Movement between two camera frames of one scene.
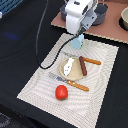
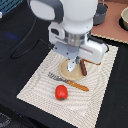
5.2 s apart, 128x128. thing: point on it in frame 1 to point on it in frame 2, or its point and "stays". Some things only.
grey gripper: [89, 19] to [67, 51]
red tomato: [61, 92] stays
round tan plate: [75, 72] stays
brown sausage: [83, 66] stays
